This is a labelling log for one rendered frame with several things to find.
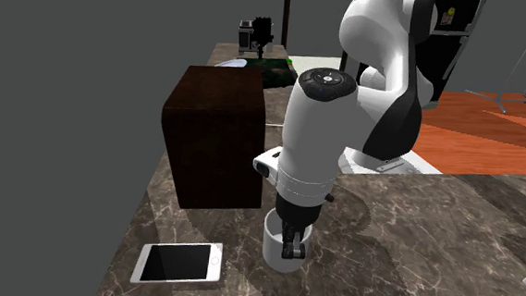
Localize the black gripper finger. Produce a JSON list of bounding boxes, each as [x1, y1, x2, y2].
[[280, 219, 308, 263]]

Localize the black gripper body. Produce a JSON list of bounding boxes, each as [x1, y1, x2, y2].
[[274, 192, 325, 231]]

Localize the white cup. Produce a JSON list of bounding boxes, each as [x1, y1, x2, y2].
[[260, 207, 314, 276]]

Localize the dark brown block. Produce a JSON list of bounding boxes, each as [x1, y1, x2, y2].
[[156, 62, 271, 215]]

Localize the white smartphone with black screen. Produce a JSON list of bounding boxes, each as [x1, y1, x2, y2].
[[129, 238, 225, 290]]

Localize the dark green mat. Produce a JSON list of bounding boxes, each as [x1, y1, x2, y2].
[[243, 55, 301, 93]]

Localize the white plate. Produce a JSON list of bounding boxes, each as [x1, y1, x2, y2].
[[214, 56, 249, 70]]

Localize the grey small appliance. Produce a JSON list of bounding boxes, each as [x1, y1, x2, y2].
[[237, 18, 256, 56]]

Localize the grey tripod stand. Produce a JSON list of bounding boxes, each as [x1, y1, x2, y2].
[[462, 0, 526, 116]]

